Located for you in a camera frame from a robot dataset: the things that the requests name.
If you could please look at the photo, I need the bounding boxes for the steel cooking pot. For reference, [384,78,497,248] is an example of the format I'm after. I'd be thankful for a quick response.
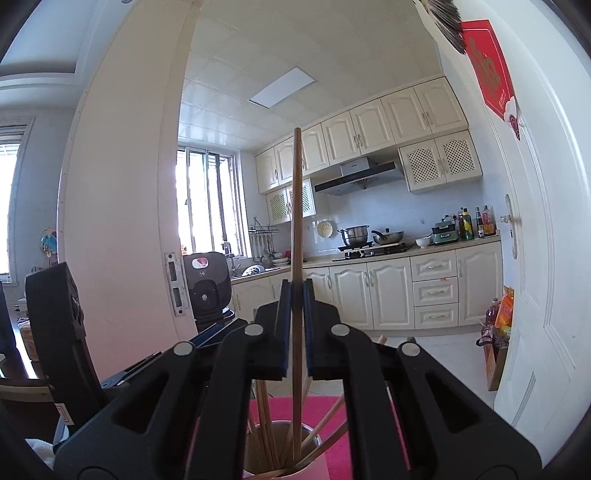
[337,224,370,247]

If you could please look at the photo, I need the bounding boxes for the black wok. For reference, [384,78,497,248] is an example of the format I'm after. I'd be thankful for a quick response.
[370,227,404,245]

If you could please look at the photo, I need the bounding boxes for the square ceiling light panel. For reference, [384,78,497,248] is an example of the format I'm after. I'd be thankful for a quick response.
[248,66,318,109]

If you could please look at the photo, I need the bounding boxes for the small cream lattice cabinet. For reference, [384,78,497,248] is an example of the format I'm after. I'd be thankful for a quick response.
[265,182,317,226]

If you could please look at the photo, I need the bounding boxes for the black gas stove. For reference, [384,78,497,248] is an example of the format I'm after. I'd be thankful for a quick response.
[331,242,416,262]

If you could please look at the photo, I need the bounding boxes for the cream upper kitchen cabinets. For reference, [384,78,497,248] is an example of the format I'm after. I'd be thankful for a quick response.
[254,76,469,195]

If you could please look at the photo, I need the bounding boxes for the red door poster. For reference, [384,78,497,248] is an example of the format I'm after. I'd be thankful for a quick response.
[460,19,525,141]

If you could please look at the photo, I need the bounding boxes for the steel range hood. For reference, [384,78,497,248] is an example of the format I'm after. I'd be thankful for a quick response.
[314,156,406,197]

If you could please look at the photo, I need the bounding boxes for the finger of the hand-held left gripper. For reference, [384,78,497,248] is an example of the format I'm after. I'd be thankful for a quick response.
[189,318,249,350]
[99,352,165,389]

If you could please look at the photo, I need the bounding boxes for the white cylindrical cup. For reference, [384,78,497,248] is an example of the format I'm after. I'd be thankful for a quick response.
[242,420,331,480]

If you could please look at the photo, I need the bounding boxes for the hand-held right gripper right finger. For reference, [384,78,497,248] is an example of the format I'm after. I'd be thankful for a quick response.
[302,278,541,480]

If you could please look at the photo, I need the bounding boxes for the hanging utensil rack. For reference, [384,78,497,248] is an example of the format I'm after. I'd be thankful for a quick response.
[248,215,280,260]

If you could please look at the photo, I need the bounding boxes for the green electric cooker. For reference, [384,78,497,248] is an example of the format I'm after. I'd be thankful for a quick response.
[431,215,460,245]

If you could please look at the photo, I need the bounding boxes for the slender wooden chopstick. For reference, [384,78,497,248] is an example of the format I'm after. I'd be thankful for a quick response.
[290,128,305,462]

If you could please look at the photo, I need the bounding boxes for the metal door handle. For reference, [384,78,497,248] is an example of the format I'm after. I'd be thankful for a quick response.
[501,194,525,259]

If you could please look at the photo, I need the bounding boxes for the white panelled door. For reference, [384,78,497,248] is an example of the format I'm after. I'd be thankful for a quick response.
[438,0,591,462]

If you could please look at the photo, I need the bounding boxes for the cream cabinet drawer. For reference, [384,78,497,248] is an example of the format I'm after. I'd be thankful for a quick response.
[414,303,460,329]
[412,279,459,306]
[410,258,458,282]

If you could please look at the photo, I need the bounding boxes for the cardboard box with bottles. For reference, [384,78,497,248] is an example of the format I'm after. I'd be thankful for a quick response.
[477,286,514,392]

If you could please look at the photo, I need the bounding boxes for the kitchen window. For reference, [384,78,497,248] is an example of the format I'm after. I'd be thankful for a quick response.
[175,145,252,259]

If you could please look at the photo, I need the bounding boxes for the metal door latch plate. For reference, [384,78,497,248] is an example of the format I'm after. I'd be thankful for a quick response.
[164,251,188,318]

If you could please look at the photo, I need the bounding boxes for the dark feather fan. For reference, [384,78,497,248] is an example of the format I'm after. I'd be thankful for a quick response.
[418,0,464,54]

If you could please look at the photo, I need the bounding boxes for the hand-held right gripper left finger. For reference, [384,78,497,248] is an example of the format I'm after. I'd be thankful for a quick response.
[53,279,293,480]

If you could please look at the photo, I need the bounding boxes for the cream lower kitchen cabinets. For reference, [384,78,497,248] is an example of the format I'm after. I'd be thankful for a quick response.
[228,241,504,333]

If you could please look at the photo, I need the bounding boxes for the group of wooden chopsticks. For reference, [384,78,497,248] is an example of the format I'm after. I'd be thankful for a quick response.
[247,335,389,480]

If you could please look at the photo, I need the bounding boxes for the wide cream lattice cabinet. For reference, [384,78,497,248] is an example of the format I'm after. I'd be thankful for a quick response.
[398,130,483,193]

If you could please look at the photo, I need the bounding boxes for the cream kitchen cabinets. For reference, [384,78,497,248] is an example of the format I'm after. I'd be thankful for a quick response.
[254,76,469,195]
[228,241,504,333]

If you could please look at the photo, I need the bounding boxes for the dark wooden furniture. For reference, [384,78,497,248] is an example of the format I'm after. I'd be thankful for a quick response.
[0,346,61,441]

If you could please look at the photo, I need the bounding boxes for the cream sliding door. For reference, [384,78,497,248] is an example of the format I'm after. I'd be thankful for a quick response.
[58,0,218,370]

